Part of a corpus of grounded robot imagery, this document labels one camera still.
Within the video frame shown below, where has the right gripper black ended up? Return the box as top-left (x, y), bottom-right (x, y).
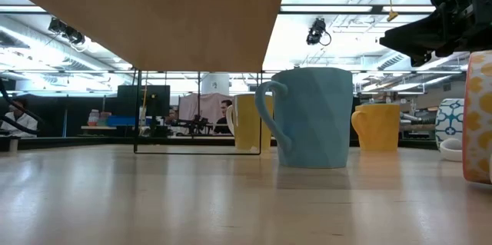
top-left (379, 0), bottom-right (492, 68)

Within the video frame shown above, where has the blue white patterned mug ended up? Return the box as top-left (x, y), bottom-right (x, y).
top-left (434, 98), bottom-right (465, 163)

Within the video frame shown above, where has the orange mug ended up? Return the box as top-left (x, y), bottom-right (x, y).
top-left (351, 102), bottom-right (401, 152)

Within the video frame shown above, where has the yellow white patterned mug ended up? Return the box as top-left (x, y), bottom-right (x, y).
top-left (462, 50), bottom-right (492, 185)

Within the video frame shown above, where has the blue faceted mug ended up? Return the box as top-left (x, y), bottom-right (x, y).
top-left (254, 67), bottom-right (354, 170)

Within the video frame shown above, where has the beige stoneware mug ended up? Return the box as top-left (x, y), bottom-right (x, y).
top-left (225, 94), bottom-right (274, 151)

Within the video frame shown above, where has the person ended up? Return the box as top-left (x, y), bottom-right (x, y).
top-left (213, 99), bottom-right (234, 135)
top-left (165, 107), bottom-right (180, 127)
top-left (0, 98), bottom-right (38, 138)

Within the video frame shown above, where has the white round column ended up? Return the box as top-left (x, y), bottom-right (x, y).
top-left (201, 72), bottom-right (231, 96)

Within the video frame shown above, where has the beige fabric screen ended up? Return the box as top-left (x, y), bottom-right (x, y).
top-left (178, 92), bottom-right (233, 135)

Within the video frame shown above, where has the raised wooden shelf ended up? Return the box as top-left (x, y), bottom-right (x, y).
top-left (0, 0), bottom-right (291, 157)

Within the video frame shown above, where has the blue box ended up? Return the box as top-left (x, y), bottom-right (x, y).
top-left (106, 115), bottom-right (136, 127)

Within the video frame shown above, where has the stack of coloured containers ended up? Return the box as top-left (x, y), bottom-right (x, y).
top-left (87, 109), bottom-right (112, 127)

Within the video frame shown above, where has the black ceiling-hung device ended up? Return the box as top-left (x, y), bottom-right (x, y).
top-left (48, 17), bottom-right (86, 45)

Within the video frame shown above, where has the black ceiling-mounted camera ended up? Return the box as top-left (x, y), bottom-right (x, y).
top-left (306, 17), bottom-right (332, 47)

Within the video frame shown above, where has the black metal table frame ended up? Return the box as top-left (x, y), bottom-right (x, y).
top-left (0, 135), bottom-right (450, 151)

